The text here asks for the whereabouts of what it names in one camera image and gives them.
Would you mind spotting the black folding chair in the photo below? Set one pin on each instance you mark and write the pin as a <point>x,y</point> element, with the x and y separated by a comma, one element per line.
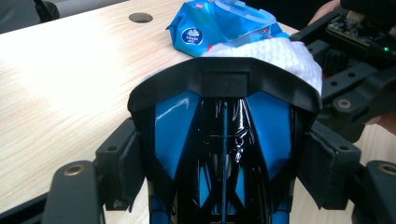
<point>46,11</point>

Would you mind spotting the blue and black toy car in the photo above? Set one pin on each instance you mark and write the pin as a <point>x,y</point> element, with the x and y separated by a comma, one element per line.
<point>224,77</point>

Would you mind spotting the white wet wipe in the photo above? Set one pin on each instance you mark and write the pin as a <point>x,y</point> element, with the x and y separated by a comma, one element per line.
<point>280,54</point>

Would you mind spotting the blue wet wipes pack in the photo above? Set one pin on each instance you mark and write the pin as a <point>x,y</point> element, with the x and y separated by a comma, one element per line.
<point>218,25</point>

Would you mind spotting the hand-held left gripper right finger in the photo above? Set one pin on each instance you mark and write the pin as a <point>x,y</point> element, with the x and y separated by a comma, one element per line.
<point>333,168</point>

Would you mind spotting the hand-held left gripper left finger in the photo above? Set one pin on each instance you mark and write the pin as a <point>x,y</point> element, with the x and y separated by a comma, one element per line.
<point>124,161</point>

